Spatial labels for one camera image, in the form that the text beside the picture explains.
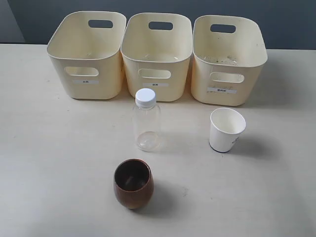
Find clear plastic bottle white cap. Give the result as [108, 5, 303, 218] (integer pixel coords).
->
[132, 88, 161, 152]

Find brown wooden cup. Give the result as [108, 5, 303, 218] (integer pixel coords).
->
[114, 159, 154, 209]

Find white paper cup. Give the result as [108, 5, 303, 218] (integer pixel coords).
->
[209, 108, 246, 153]

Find middle cream plastic bin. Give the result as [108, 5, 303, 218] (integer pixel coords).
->
[120, 12, 193, 102]

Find cream plastic bin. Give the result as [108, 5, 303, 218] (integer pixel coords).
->
[47, 11, 126, 100]
[120, 12, 193, 102]
[191, 15, 268, 106]

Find right cream plastic bin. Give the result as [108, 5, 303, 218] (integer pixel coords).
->
[191, 15, 268, 106]

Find left cream plastic bin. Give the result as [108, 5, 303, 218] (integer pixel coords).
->
[47, 11, 126, 100]

